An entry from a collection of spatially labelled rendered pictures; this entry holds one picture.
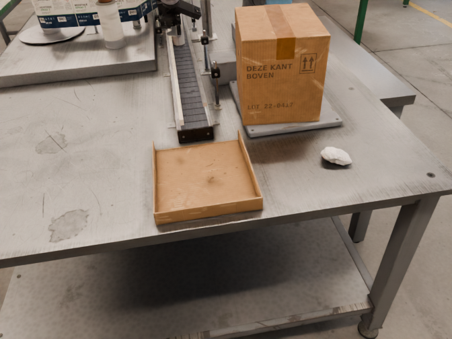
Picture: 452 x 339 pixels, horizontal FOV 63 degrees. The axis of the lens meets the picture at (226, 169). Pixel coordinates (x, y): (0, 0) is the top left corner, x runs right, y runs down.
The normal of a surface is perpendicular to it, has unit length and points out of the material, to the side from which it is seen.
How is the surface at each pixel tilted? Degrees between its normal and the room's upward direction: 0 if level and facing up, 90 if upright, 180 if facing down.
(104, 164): 0
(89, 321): 1
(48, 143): 0
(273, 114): 90
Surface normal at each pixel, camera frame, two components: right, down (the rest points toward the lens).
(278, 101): 0.04, 0.64
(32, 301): -0.02, -0.77
